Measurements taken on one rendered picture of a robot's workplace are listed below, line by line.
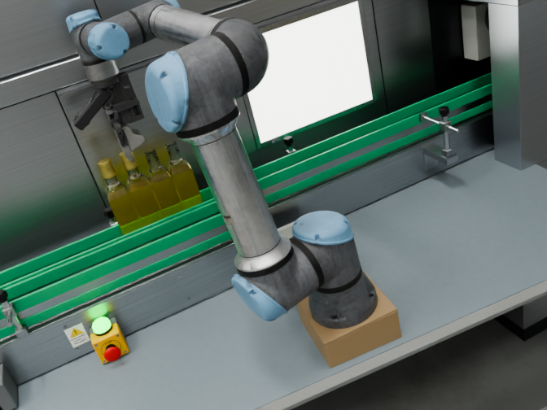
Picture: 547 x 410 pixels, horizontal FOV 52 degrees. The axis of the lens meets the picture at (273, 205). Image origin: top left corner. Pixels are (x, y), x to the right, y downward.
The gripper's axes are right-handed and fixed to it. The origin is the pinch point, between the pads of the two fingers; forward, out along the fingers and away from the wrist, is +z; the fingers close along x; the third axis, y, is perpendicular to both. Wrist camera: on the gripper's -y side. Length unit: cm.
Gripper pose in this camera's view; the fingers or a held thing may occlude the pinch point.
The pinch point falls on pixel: (126, 155)
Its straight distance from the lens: 149.3
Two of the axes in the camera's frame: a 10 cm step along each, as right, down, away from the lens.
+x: -4.0, -3.7, 8.4
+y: 8.9, -3.8, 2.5
